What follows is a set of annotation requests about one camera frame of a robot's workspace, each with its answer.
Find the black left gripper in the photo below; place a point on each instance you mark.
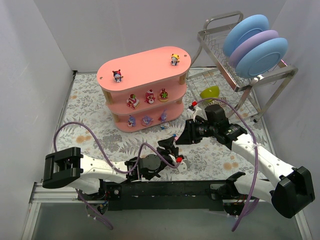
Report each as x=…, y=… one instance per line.
x=167, y=151

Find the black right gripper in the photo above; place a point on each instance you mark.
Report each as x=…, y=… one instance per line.
x=190, y=131

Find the purple bunny with red bow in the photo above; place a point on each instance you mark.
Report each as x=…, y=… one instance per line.
x=163, y=116

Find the purple bunny with strawberry cake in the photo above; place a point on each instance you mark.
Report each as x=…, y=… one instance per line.
x=131, y=122

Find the pink bear holding white toy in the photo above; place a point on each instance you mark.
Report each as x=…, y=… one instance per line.
x=149, y=97

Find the pink bear strawberry cake toy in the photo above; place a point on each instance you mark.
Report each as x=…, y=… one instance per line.
x=132, y=102

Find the yellow round duck toy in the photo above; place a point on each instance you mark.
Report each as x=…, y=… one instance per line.
x=174, y=59

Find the red blue cat toy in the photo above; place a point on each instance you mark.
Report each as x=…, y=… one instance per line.
x=117, y=76

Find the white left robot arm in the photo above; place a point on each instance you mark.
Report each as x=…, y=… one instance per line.
x=71, y=168

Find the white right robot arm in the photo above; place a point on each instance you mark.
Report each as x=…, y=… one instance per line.
x=287, y=188

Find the pink three-tier wooden shelf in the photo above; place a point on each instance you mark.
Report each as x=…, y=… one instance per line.
x=141, y=72

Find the brown patterned ceramic bowl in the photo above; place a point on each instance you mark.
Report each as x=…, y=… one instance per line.
x=218, y=101

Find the green bowl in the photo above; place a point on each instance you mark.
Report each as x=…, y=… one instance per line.
x=209, y=93

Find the metal dish rack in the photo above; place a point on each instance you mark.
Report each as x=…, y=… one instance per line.
x=211, y=39

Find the blue front plate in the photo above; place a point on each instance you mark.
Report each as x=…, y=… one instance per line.
x=262, y=58

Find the blue plate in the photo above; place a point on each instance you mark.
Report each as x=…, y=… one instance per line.
x=247, y=28
x=262, y=58

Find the purple plate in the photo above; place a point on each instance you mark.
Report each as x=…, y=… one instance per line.
x=249, y=45

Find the blue rear plate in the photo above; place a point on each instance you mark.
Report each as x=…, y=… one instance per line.
x=247, y=28

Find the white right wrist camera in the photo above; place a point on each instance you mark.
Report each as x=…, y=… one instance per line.
x=194, y=110

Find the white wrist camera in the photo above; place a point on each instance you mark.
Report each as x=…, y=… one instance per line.
x=194, y=110
x=182, y=162

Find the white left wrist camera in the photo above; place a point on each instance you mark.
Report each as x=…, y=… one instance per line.
x=182, y=162

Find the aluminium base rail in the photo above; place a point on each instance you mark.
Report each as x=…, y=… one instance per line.
x=159, y=210

